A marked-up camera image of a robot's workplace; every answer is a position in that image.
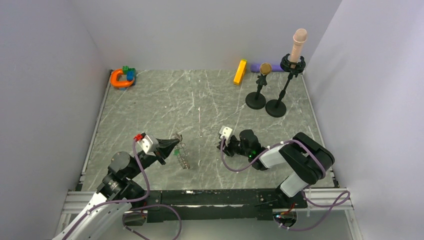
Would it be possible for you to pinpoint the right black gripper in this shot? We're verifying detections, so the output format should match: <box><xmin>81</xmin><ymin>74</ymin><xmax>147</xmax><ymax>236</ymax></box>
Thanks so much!
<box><xmin>216</xmin><ymin>136</ymin><xmax>252</xmax><ymax>158</ymax></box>

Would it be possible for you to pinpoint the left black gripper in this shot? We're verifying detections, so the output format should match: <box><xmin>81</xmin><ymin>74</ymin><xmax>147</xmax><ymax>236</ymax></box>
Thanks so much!
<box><xmin>126</xmin><ymin>137</ymin><xmax>180</xmax><ymax>179</ymax></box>

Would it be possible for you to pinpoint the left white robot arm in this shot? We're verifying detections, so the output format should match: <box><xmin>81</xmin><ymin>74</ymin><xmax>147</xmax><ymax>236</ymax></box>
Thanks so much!
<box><xmin>55</xmin><ymin>133</ymin><xmax>181</xmax><ymax>240</ymax></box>

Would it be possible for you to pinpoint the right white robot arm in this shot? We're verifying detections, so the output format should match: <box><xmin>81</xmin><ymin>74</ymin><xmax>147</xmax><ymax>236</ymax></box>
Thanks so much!
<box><xmin>218</xmin><ymin>126</ymin><xmax>335</xmax><ymax>208</ymax></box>

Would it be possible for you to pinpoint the short black microphone stand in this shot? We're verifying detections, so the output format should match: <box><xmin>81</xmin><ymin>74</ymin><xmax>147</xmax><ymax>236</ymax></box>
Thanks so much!
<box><xmin>245</xmin><ymin>73</ymin><xmax>267</xmax><ymax>110</ymax></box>

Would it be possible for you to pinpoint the tall black microphone stand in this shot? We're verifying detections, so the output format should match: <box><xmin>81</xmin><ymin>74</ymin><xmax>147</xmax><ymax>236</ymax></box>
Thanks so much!
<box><xmin>265</xmin><ymin>53</ymin><xmax>306</xmax><ymax>118</ymax></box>

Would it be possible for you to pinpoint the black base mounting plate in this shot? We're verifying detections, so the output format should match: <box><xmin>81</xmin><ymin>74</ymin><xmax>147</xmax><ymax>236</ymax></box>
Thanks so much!
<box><xmin>125</xmin><ymin>188</ymin><xmax>308</xmax><ymax>226</ymax></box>

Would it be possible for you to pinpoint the yellow toy block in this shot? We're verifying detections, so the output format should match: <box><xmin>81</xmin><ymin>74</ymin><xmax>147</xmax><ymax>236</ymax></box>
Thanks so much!
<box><xmin>233</xmin><ymin>59</ymin><xmax>247</xmax><ymax>86</ymax></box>

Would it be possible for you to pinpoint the purple cylinder toy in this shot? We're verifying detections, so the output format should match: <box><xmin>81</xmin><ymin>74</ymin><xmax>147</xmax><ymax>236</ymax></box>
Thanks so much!
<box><xmin>249</xmin><ymin>63</ymin><xmax>284</xmax><ymax>73</ymax></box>

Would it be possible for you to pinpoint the blue toy block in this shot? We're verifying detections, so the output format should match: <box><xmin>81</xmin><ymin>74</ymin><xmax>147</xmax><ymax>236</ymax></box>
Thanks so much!
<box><xmin>126</xmin><ymin>71</ymin><xmax>136</xmax><ymax>82</ymax></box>

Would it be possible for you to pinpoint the green toy block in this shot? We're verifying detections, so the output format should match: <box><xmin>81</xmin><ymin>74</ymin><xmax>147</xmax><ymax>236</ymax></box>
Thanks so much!
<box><xmin>122</xmin><ymin>65</ymin><xmax>136</xmax><ymax>76</ymax></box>

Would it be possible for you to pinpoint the pink microphone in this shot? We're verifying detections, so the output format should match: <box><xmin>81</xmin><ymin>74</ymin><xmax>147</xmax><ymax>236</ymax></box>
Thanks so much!
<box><xmin>289</xmin><ymin>28</ymin><xmax>308</xmax><ymax>63</ymax></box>

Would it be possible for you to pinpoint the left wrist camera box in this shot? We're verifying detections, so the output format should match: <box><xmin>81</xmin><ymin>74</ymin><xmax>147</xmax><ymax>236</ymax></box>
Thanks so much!
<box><xmin>133</xmin><ymin>132</ymin><xmax>159</xmax><ymax>156</ymax></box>

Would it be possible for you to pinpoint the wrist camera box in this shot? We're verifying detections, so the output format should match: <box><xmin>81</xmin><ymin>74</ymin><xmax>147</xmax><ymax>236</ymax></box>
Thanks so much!
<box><xmin>133</xmin><ymin>132</ymin><xmax>159</xmax><ymax>156</ymax></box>
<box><xmin>218</xmin><ymin>125</ymin><xmax>234</xmax><ymax>141</ymax></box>

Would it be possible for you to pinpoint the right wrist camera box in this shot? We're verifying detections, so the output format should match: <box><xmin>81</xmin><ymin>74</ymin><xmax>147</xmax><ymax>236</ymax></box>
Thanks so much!
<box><xmin>218</xmin><ymin>125</ymin><xmax>234</xmax><ymax>141</ymax></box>

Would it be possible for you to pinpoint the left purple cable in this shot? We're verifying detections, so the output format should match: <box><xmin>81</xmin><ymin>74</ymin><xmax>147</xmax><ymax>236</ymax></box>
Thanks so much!
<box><xmin>61</xmin><ymin>139</ymin><xmax>182</xmax><ymax>240</ymax></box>

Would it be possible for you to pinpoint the orange ring toy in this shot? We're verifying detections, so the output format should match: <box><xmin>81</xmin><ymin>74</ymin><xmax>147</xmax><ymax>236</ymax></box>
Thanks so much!
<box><xmin>109</xmin><ymin>68</ymin><xmax>136</xmax><ymax>89</ymax></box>

